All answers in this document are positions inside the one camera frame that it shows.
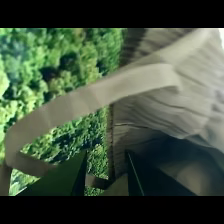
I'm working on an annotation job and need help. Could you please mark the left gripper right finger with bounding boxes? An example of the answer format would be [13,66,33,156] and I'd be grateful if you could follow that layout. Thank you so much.
[125,150,197,197]

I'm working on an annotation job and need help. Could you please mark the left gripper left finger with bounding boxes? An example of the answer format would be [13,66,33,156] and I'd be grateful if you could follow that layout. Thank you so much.
[19,150,89,197]

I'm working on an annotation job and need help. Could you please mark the brown pants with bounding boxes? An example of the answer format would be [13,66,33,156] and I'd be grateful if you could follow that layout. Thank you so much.
[0,27,224,197]

